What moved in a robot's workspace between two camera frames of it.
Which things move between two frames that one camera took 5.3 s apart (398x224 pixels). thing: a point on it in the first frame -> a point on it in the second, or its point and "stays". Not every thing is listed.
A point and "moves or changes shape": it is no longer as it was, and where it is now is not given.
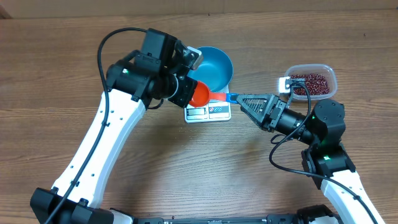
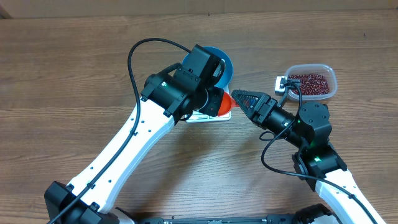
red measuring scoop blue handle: (202, 96) moves or changes shape
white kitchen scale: (217, 110) stays
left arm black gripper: (189, 86) -> (216, 95)
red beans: (318, 84) stays
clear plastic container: (321, 79) stays
